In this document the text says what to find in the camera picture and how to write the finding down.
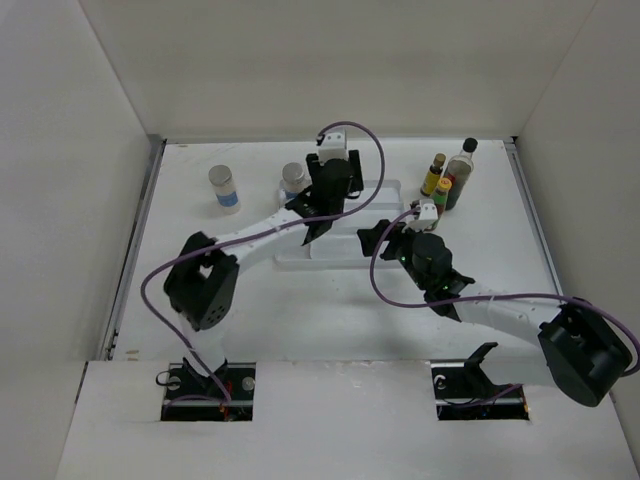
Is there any tall dark soy bottle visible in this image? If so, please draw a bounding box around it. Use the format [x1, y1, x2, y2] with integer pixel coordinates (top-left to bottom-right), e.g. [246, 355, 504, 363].
[444, 137, 478, 210]

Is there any small brown cap bottle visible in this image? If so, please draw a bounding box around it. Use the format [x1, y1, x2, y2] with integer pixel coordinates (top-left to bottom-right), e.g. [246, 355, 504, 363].
[420, 153, 446, 197]

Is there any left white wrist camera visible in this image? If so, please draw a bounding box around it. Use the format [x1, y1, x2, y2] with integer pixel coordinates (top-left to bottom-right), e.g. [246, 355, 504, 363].
[316, 128, 348, 165]

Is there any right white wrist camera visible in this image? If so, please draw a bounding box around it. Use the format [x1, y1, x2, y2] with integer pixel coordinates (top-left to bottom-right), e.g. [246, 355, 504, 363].
[403, 198, 439, 233]

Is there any yellow cap chili bottle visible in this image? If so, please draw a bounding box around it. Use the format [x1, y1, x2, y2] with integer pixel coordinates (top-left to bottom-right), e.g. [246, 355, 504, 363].
[431, 178, 452, 216]

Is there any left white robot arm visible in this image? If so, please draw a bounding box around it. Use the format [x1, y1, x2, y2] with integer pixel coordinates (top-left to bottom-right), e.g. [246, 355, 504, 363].
[163, 150, 364, 399]

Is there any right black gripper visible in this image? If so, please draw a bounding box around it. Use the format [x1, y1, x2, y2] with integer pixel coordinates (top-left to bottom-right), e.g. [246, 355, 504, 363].
[357, 219, 430, 291]

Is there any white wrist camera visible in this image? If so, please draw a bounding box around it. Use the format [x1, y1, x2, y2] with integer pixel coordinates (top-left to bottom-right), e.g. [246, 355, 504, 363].
[316, 128, 348, 165]
[403, 198, 439, 233]

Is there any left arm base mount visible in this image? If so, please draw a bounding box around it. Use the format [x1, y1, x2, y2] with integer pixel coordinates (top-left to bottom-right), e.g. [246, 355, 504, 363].
[155, 358, 257, 422]

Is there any white divided organizer tray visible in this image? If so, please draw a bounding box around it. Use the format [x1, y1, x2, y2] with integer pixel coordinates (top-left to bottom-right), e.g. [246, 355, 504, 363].
[274, 179, 405, 271]

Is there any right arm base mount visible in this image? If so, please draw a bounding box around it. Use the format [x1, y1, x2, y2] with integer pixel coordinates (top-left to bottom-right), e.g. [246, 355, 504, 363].
[430, 342, 529, 421]

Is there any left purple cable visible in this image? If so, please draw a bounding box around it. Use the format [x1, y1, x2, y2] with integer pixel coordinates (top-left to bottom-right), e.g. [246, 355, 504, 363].
[139, 120, 386, 419]

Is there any white peppercorn jar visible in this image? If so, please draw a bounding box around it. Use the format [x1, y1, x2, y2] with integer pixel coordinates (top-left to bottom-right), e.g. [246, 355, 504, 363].
[208, 165, 241, 215]
[281, 162, 308, 200]

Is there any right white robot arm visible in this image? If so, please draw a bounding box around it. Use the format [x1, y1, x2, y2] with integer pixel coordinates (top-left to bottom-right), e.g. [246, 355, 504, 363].
[357, 220, 639, 407]

